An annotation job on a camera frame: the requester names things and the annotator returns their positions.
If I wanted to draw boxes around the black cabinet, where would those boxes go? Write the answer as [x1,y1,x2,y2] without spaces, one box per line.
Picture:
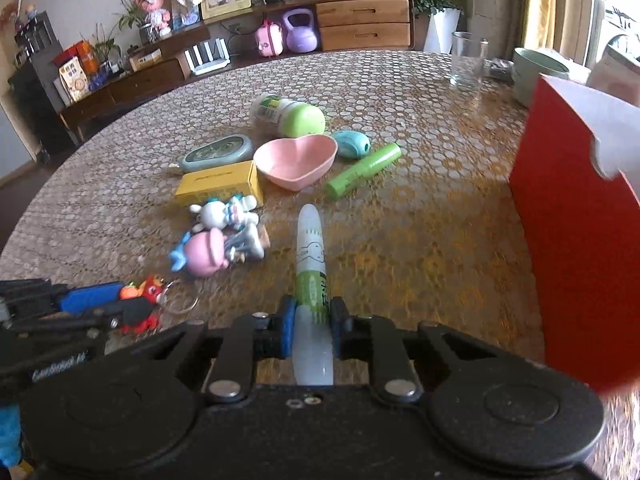
[7,10,77,157]

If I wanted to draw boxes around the beige standing air conditioner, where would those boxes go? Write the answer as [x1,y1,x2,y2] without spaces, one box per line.
[465,0,526,49]

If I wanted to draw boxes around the white rabbit figurine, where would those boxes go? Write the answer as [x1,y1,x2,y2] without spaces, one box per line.
[189,195,261,233]

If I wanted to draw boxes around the wooden tv cabinet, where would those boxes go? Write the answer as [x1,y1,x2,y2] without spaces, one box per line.
[59,0,416,143]

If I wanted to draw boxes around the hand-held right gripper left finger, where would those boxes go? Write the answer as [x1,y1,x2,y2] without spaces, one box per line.
[165,294,297,404]

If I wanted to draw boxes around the orange packaged boxes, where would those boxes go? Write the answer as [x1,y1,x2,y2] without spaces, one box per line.
[52,40,101,104]

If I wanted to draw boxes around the teal oval clock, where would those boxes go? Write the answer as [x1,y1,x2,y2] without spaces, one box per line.
[178,133,255,173]

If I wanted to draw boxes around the red toy keychain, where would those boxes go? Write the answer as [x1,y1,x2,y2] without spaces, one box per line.
[119,275,200,336]

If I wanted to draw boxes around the white plant pot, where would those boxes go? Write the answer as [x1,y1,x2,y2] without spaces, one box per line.
[424,7,461,55]

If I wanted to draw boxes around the yellow curtain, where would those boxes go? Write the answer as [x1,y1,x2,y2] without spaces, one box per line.
[522,0,559,51]

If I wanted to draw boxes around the pale green mug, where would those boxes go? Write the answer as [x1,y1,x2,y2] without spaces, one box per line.
[512,47,572,108]

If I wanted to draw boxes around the wooden cabinet drawer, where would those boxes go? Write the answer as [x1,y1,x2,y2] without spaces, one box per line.
[319,23,412,52]
[315,0,412,28]

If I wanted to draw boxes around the pink hat figurine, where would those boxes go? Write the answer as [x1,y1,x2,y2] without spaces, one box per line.
[168,224,272,279]

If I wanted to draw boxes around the white router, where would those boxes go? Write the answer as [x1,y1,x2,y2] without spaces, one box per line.
[184,39,232,75]

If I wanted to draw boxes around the clear drinking glass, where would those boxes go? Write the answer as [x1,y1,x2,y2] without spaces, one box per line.
[449,31,489,92]

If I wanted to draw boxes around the yellow box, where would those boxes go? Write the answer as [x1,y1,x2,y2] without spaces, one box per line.
[174,160,264,208]

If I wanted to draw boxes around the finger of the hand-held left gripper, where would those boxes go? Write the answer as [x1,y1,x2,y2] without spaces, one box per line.
[0,279,125,321]
[0,300,154,346]

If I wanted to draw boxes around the white and green tube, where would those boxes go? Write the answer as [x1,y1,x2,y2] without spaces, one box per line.
[292,203,335,387]

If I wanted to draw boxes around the pink toy bag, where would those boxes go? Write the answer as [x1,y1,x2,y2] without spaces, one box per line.
[255,20,285,58]

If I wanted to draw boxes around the red cardboard box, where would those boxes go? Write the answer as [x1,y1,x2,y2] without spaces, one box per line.
[509,73,640,393]

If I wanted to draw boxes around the purple kettlebell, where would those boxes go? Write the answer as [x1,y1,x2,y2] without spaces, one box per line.
[282,8,320,54]

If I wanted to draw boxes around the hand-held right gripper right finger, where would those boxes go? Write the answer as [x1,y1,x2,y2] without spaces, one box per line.
[330,297,481,404]

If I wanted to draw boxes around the pink doll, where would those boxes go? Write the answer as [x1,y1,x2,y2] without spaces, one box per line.
[137,0,173,39]

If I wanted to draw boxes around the green-capped clear bottle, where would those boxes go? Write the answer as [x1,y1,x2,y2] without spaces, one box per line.
[250,93,327,139]

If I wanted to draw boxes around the teal egg-shaped sharpener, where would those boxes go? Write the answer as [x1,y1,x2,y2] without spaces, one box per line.
[331,130,373,160]

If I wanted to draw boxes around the small potted plant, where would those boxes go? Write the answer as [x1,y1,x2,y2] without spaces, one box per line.
[117,0,157,46]

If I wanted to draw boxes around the person's left hand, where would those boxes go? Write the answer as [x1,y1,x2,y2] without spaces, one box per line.
[0,402,24,467]

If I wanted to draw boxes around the pink heart-shaped bowl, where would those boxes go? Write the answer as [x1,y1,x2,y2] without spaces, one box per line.
[253,134,339,192]

